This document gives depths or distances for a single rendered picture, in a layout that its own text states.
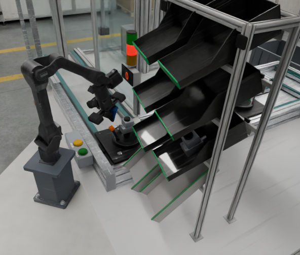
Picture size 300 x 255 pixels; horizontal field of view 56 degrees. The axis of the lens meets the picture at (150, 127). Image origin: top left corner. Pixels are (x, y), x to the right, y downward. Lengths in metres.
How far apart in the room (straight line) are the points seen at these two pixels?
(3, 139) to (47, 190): 1.97
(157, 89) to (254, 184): 0.71
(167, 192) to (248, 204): 0.43
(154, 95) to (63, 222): 0.62
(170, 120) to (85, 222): 0.58
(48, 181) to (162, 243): 0.49
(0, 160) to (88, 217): 1.81
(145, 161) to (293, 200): 0.69
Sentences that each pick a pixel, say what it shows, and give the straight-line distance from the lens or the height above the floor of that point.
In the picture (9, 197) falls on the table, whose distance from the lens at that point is 1.36.
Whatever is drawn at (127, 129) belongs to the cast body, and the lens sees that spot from 1.30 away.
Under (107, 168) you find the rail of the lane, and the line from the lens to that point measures 1.25.
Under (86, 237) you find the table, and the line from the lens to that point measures 1.16.
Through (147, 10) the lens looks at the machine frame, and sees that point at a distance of 2.06.
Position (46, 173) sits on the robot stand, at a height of 1.06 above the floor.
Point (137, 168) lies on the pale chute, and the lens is 1.16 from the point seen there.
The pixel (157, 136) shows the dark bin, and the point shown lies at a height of 1.22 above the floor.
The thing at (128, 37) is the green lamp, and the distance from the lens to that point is 1.33.
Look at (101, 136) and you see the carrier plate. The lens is 1.39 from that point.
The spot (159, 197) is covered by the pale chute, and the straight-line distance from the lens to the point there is 1.05.
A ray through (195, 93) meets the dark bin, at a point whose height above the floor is 1.41.
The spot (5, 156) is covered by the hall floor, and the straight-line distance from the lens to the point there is 2.94.
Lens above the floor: 1.84
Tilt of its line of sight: 37 degrees down
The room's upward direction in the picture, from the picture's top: 3 degrees clockwise
